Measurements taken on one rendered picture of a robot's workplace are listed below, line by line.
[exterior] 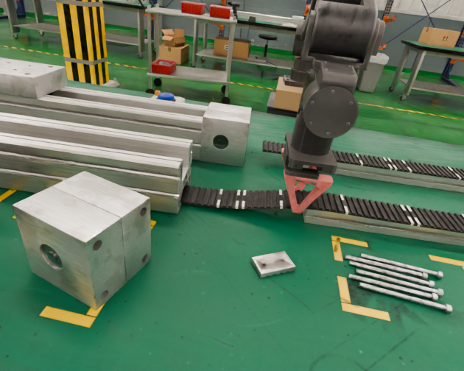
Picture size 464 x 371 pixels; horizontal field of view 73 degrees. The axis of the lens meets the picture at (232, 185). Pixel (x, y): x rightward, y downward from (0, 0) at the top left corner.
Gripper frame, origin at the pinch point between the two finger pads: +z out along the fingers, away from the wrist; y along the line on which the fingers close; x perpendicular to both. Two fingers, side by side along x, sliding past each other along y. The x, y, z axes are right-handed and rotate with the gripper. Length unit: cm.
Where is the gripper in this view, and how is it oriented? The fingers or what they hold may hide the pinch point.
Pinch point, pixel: (296, 199)
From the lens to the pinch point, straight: 51.9
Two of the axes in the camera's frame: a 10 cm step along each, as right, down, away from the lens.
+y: -0.9, 5.1, -8.6
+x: 9.9, 1.4, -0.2
